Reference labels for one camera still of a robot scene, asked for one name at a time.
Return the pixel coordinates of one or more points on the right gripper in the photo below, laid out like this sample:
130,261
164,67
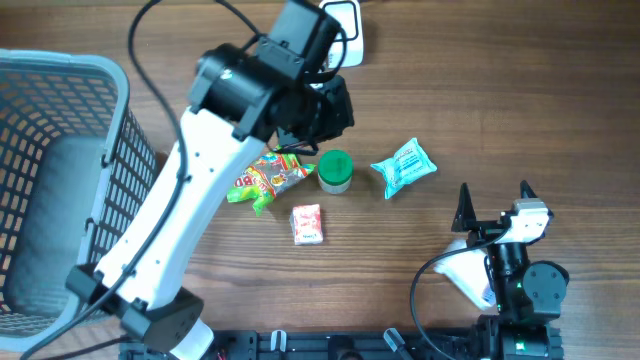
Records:
465,220

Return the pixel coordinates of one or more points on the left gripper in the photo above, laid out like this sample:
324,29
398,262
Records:
335,92

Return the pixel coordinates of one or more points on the green lid jar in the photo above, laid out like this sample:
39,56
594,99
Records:
335,171

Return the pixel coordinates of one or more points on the white blue pouch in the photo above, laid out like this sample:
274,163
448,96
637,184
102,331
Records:
467,271

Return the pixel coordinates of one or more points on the green Haribo candy bag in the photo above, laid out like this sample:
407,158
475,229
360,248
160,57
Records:
266,178

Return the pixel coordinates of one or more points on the teal wet wipes pack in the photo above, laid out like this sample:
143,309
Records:
407,165

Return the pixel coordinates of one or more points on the red white tissue pack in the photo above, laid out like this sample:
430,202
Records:
306,225

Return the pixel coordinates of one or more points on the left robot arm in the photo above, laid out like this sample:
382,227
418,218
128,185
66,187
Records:
241,97

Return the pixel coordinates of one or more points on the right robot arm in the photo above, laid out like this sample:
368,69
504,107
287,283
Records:
528,294

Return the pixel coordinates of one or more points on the white barcode scanner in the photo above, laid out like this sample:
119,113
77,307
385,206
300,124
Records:
348,14

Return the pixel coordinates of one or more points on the grey plastic mesh basket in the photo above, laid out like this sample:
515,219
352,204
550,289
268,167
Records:
75,168

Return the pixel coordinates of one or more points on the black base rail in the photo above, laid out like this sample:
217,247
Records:
350,345

